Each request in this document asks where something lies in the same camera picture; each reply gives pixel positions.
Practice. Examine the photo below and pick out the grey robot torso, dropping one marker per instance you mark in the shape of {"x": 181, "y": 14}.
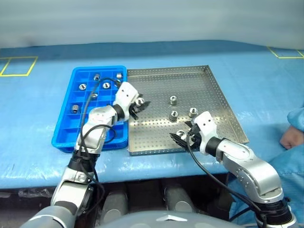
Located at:
{"x": 166, "y": 221}

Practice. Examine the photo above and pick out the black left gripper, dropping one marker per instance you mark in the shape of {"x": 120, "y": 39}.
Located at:
{"x": 134, "y": 109}

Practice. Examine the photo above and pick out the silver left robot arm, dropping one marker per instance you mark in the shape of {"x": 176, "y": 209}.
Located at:
{"x": 95, "y": 128}

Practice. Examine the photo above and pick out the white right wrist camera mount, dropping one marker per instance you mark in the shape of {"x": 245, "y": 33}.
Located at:
{"x": 207, "y": 128}

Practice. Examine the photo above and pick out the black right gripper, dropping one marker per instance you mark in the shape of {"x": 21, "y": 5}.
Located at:
{"x": 195, "y": 136}

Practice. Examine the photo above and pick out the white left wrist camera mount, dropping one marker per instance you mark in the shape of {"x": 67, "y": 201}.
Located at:
{"x": 125, "y": 93}

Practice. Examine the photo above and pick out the blue person gown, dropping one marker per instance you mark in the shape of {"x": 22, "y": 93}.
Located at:
{"x": 287, "y": 166}

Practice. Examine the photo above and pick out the perforated steel tray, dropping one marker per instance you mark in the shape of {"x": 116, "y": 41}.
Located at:
{"x": 156, "y": 83}

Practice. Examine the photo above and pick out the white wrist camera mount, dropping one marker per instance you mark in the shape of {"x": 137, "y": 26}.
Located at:
{"x": 125, "y": 93}
{"x": 207, "y": 128}

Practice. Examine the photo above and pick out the blue plastic compartment tray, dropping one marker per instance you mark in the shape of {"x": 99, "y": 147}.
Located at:
{"x": 67, "y": 123}

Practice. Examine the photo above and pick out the blue plastic table cover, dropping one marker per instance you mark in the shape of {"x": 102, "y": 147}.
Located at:
{"x": 35, "y": 107}

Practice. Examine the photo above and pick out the bare person hand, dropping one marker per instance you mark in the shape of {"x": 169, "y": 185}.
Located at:
{"x": 292, "y": 139}

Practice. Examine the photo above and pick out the dark rounded grey shape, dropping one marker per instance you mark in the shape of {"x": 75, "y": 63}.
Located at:
{"x": 115, "y": 205}
{"x": 178, "y": 198}

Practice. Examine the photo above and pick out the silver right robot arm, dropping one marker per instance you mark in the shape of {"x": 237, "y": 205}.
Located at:
{"x": 251, "y": 171}

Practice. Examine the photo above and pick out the metal roller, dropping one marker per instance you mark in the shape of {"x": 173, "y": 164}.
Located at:
{"x": 140, "y": 101}
{"x": 75, "y": 108}
{"x": 119, "y": 75}
{"x": 173, "y": 115}
{"x": 94, "y": 95}
{"x": 82, "y": 86}
{"x": 106, "y": 85}
{"x": 97, "y": 77}
{"x": 181, "y": 134}
{"x": 173, "y": 100}
{"x": 193, "y": 112}

